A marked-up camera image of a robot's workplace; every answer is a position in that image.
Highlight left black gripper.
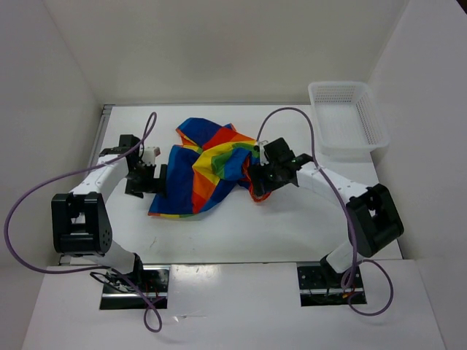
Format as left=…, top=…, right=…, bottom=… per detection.
left=125, top=162, right=166, bottom=198

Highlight rainbow striped shorts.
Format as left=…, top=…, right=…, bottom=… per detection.
left=148, top=117, right=270, bottom=219

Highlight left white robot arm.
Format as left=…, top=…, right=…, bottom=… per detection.
left=51, top=134, right=167, bottom=292

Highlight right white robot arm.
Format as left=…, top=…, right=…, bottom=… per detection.
left=247, top=138, right=404, bottom=287

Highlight white plastic basket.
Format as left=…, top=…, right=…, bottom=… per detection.
left=308, top=81, right=390, bottom=158

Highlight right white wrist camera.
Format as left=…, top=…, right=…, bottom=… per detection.
left=255, top=140, right=269, bottom=166

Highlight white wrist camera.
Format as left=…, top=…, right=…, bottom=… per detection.
left=255, top=140, right=269, bottom=166
left=141, top=147, right=161, bottom=166

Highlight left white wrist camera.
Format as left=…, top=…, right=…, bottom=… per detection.
left=141, top=147, right=161, bottom=166

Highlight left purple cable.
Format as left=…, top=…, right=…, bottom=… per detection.
left=4, top=111, right=163, bottom=333

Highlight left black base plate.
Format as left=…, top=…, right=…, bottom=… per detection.
left=93, top=265, right=170, bottom=311

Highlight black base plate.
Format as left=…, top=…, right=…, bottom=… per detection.
left=93, top=265, right=170, bottom=311
left=296, top=262, right=367, bottom=307

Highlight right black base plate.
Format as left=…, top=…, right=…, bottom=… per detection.
left=296, top=262, right=367, bottom=307

